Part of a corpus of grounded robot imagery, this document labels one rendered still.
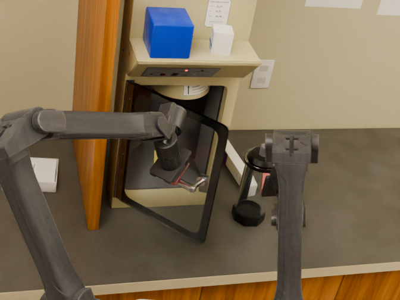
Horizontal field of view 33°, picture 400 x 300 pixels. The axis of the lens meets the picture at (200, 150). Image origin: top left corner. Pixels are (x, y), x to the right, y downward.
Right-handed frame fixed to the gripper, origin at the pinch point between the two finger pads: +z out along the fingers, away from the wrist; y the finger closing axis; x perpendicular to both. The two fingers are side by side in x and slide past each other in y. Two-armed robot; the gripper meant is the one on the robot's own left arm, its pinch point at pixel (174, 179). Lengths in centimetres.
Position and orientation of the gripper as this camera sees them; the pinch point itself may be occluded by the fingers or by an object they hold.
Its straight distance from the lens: 178.6
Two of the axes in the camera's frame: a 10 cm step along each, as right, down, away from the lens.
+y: -5.3, 7.4, -4.2
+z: 0.9, 5.4, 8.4
